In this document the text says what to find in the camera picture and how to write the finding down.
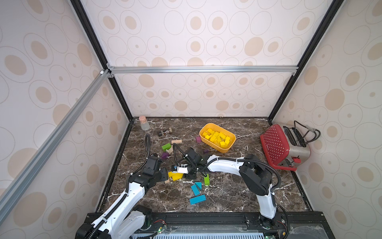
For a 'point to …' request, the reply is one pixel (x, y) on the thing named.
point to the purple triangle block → (164, 155)
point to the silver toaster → (299, 152)
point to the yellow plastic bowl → (217, 138)
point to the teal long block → (198, 199)
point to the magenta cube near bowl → (198, 139)
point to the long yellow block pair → (175, 176)
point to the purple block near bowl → (206, 151)
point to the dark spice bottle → (165, 132)
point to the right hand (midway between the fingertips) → (188, 169)
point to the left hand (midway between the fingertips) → (167, 171)
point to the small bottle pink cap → (144, 125)
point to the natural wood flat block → (177, 141)
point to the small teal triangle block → (199, 184)
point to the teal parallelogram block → (195, 189)
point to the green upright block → (207, 179)
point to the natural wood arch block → (170, 150)
